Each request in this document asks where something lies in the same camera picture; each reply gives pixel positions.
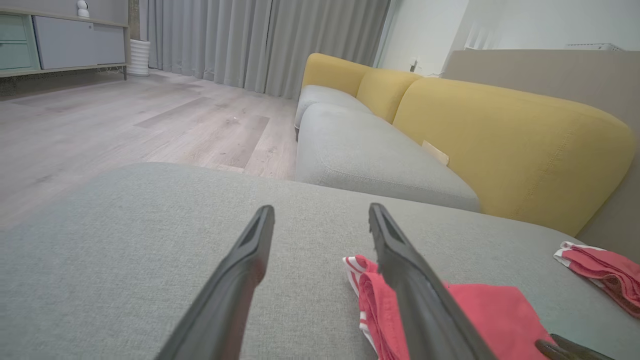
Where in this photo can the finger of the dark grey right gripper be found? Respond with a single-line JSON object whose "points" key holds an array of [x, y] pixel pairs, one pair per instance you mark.
{"points": [[580, 351], [550, 351]]}

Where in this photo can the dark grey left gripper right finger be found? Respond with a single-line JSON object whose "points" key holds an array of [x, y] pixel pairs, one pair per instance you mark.
{"points": [[425, 310]]}

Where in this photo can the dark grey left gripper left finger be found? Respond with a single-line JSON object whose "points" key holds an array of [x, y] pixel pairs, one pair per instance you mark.
{"points": [[225, 305]]}

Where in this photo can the red jersey number 23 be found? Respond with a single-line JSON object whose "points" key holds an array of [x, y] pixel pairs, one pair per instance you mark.
{"points": [[500, 315]]}

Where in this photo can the red shorts with white stripe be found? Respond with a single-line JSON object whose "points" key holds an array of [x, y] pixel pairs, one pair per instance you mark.
{"points": [[605, 270]]}

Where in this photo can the large grey sofa seat cushion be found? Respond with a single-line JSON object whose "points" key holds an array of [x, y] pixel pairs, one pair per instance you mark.
{"points": [[125, 250]]}

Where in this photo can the beige sofa label tag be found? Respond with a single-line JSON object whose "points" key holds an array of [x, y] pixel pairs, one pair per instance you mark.
{"points": [[436, 152]]}

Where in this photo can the medium grey sofa seat cushion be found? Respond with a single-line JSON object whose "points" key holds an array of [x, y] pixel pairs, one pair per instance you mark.
{"points": [[360, 150]]}

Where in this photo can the large yellow sofa back cushion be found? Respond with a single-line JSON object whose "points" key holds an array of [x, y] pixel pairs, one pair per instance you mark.
{"points": [[525, 145]]}

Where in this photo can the narrow yellow sofa back cushion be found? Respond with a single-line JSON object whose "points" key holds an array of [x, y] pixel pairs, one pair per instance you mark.
{"points": [[385, 92]]}

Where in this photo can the small grey sofa seat cushion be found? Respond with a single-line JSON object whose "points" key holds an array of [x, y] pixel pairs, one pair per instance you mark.
{"points": [[320, 95]]}

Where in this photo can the yellow sofa end cushion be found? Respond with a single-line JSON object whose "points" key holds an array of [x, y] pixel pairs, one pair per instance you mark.
{"points": [[332, 72]]}

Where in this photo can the white ribbed plant pot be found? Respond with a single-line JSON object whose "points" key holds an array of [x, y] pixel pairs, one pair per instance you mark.
{"points": [[139, 57]]}

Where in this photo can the grey pleated curtain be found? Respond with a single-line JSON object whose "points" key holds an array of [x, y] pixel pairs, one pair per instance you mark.
{"points": [[250, 40]]}

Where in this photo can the grey green TV cabinet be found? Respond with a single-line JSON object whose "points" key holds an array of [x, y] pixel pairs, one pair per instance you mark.
{"points": [[75, 42]]}

